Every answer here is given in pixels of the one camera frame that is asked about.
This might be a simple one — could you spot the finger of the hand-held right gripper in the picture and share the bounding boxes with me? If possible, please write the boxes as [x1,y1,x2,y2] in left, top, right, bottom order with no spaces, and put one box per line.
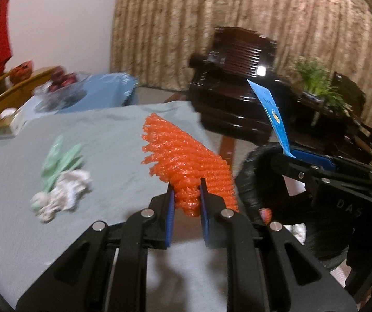
[278,155,330,186]
[289,149,372,177]

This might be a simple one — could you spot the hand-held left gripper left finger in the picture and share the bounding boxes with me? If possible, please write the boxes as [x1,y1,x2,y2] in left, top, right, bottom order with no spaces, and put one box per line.
[15,188,177,312]

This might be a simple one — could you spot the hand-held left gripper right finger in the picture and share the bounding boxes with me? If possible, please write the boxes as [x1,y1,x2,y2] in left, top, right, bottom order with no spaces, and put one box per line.
[200,178,358,312]

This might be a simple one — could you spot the pink face mask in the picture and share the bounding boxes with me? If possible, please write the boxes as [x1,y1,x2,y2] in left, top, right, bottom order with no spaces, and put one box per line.
[286,176,307,197]

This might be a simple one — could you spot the black lined trash bin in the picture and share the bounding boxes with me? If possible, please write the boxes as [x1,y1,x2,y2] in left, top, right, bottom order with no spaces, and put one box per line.
[234,143,355,261]

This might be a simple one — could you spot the blue packet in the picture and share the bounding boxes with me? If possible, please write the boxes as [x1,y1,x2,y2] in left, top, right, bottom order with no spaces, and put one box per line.
[247,79,296,158]

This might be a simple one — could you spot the long orange foam fruit net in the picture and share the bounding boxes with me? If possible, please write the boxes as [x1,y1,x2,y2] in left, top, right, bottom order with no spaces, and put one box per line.
[140,113,239,218]

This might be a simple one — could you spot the dark wooden side table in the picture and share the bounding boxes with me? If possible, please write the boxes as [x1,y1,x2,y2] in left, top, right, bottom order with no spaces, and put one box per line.
[289,91,372,164]

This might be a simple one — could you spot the wooden table leg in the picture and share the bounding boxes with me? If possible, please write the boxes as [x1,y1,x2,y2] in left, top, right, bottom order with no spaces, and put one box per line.
[220,135,239,170]

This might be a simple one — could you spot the dark wooden armchair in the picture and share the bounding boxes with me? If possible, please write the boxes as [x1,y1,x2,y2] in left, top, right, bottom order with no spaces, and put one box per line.
[187,26,303,145]
[331,71,372,150]

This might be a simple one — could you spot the green potted plant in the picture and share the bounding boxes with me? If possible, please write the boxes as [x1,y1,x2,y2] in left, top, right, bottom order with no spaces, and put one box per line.
[289,57,353,112]

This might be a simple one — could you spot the crumpled white paper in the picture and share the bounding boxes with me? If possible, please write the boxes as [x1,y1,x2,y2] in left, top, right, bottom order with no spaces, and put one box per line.
[31,169,94,223]

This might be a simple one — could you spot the green plastic wrapper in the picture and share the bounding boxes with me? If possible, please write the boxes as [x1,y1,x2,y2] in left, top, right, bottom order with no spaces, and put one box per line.
[40,135,84,192]

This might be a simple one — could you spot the blue plastic bag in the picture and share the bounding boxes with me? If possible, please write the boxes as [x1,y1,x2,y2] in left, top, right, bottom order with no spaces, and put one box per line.
[57,72,140,113]

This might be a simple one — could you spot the clear bag of red fruit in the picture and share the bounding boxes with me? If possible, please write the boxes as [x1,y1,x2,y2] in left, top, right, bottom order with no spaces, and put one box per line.
[35,71,91,113]

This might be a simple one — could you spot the beige patterned curtain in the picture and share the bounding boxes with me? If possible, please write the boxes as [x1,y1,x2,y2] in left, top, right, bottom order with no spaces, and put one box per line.
[109,0,372,131]

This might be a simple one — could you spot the tissue box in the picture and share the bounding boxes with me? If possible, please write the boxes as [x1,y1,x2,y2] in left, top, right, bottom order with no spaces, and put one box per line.
[0,108,27,139]

